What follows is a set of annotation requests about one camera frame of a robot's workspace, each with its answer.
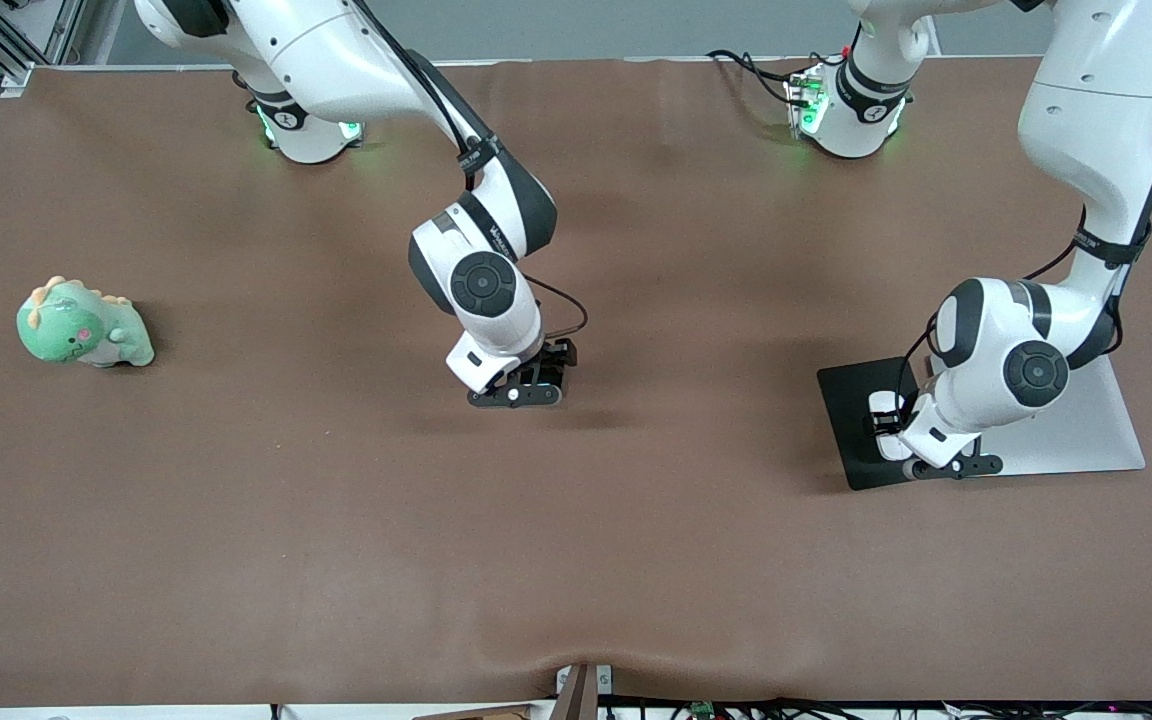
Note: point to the green dinosaur plush toy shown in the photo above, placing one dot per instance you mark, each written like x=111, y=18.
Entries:
x=66, y=330

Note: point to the aluminium frame profile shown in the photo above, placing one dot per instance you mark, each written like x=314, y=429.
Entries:
x=6, y=50

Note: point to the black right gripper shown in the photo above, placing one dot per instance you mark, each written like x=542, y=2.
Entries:
x=556, y=356

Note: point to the brown cardboard piece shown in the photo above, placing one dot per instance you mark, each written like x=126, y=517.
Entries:
x=476, y=714

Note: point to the silver closed laptop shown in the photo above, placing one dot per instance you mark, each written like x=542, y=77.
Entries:
x=1106, y=430

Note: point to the brown table cover mat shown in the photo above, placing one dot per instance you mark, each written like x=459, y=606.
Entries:
x=536, y=550

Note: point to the small green circuit board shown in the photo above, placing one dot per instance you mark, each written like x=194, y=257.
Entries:
x=703, y=710

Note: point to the white computer mouse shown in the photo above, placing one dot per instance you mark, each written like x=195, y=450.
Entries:
x=883, y=402

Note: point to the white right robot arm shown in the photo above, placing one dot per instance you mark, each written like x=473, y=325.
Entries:
x=336, y=50

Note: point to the black mouse pad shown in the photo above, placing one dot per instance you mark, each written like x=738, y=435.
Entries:
x=841, y=420

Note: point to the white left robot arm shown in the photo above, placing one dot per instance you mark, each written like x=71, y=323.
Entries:
x=1096, y=100

